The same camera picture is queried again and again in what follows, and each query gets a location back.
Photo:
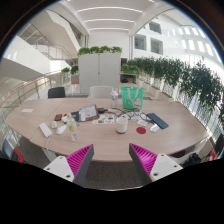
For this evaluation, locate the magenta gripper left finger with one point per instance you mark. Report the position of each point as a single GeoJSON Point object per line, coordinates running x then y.
{"type": "Point", "coordinates": [73, 167]}

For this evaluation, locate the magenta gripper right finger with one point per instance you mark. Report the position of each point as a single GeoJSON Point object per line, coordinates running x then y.
{"type": "Point", "coordinates": [151, 166]}

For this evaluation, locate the clear plastic water bottle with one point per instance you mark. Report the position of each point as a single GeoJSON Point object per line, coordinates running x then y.
{"type": "Point", "coordinates": [72, 126]}

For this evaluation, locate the red round coaster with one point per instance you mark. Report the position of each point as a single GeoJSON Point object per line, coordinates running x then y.
{"type": "Point", "coordinates": [141, 130]}

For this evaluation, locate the small white box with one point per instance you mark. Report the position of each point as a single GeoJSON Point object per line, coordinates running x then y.
{"type": "Point", "coordinates": [154, 128]}

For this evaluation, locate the white computer mouse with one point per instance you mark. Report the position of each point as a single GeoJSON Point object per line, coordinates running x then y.
{"type": "Point", "coordinates": [61, 129]}

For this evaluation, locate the white power strip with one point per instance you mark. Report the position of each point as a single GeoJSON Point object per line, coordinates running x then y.
{"type": "Point", "coordinates": [45, 129]}

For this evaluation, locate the small grey-white device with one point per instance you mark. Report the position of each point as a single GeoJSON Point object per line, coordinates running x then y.
{"type": "Point", "coordinates": [54, 124]}

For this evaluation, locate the red black phone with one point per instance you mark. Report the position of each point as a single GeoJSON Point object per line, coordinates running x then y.
{"type": "Point", "coordinates": [58, 117]}

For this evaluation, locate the white cup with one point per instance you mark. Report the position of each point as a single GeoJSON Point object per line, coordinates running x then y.
{"type": "Point", "coordinates": [121, 125]}

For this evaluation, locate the colourful sticker sheet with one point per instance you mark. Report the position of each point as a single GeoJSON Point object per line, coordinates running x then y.
{"type": "Point", "coordinates": [104, 119]}

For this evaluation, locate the red black chair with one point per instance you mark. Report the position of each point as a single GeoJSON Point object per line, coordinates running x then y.
{"type": "Point", "coordinates": [11, 153]}

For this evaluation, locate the green tote bag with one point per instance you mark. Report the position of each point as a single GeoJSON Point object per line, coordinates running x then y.
{"type": "Point", "coordinates": [132, 97]}

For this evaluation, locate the white paper sheet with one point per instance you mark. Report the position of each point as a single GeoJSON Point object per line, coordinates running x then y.
{"type": "Point", "coordinates": [27, 110]}

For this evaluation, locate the black office chair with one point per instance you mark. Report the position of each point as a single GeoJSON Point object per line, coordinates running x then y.
{"type": "Point", "coordinates": [57, 92]}

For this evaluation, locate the clear bottle white cap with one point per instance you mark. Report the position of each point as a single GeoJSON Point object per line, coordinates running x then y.
{"type": "Point", "coordinates": [114, 98]}

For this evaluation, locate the green hedge plants row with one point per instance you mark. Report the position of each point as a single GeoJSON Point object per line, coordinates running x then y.
{"type": "Point", "coordinates": [193, 80]}

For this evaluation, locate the wooden handrail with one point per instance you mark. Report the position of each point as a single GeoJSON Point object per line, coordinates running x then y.
{"type": "Point", "coordinates": [37, 89]}

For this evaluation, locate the white cabinet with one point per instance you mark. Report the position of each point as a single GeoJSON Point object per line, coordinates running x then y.
{"type": "Point", "coordinates": [100, 69]}

